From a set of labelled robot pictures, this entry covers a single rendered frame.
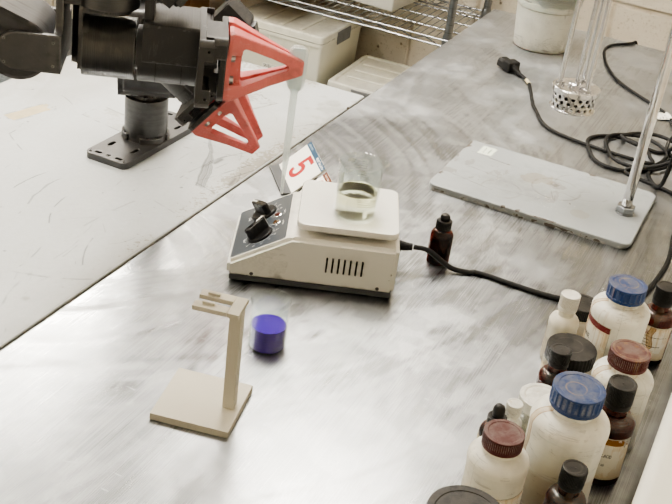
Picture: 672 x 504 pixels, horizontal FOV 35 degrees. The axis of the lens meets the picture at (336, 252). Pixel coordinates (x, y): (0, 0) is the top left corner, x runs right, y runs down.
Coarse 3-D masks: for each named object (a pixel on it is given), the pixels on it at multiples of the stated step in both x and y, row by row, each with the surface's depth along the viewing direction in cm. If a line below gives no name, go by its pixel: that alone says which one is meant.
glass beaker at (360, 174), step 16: (352, 160) 126; (368, 160) 126; (384, 160) 124; (352, 176) 122; (368, 176) 122; (336, 192) 125; (352, 192) 123; (368, 192) 123; (336, 208) 125; (352, 208) 124; (368, 208) 124
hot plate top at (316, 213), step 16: (304, 192) 130; (320, 192) 131; (384, 192) 133; (304, 208) 127; (320, 208) 127; (384, 208) 129; (304, 224) 124; (320, 224) 124; (336, 224) 124; (352, 224) 125; (368, 224) 125; (384, 224) 126
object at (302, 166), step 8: (304, 152) 154; (296, 160) 154; (304, 160) 153; (312, 160) 151; (288, 168) 154; (296, 168) 152; (304, 168) 151; (312, 168) 150; (296, 176) 151; (304, 176) 149; (312, 176) 148; (296, 184) 149
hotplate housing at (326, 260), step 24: (240, 216) 136; (288, 240) 125; (312, 240) 124; (336, 240) 125; (360, 240) 125; (384, 240) 126; (240, 264) 126; (264, 264) 126; (288, 264) 126; (312, 264) 125; (336, 264) 125; (360, 264) 125; (384, 264) 125; (312, 288) 127; (336, 288) 127; (360, 288) 127; (384, 288) 127
